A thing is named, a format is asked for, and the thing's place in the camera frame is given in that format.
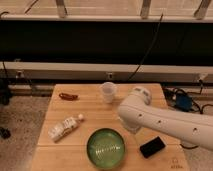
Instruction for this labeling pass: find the green ceramic bowl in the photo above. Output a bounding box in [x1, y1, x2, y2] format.
[86, 128, 126, 170]

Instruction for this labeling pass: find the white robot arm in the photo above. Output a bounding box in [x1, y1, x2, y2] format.
[117, 86, 213, 151]

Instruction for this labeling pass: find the clear plastic cup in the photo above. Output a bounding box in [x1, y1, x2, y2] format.
[100, 82, 117, 103]

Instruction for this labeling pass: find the red chili pepper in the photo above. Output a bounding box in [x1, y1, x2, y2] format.
[59, 93, 78, 101]

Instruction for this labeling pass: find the crushed plastic bottle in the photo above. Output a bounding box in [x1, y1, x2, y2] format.
[48, 114, 84, 142]

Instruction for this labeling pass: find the black smartphone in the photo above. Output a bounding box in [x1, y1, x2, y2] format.
[139, 137, 166, 158]

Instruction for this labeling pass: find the blue power adapter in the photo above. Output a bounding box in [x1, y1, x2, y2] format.
[175, 94, 192, 112]

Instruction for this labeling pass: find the black object on floor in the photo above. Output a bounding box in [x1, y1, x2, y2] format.
[0, 127, 11, 139]

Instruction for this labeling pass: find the black floor cable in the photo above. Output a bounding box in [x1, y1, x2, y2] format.
[163, 87, 213, 150]

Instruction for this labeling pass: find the black hanging cable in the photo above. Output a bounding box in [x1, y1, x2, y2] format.
[125, 13, 165, 83]

